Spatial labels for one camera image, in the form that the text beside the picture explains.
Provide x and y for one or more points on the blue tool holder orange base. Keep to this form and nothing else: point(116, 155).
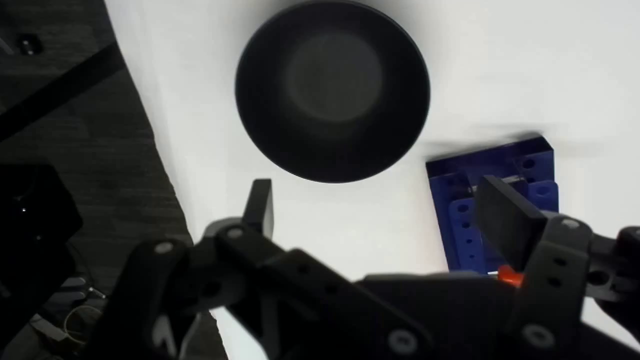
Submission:
point(460, 220)

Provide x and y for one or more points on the black round bowl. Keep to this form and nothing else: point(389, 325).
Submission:
point(333, 86)

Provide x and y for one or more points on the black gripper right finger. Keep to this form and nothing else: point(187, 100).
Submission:
point(553, 281)

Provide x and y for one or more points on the black equipment block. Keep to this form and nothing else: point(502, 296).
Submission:
point(32, 241)

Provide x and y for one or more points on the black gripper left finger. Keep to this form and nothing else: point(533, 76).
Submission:
point(260, 281)

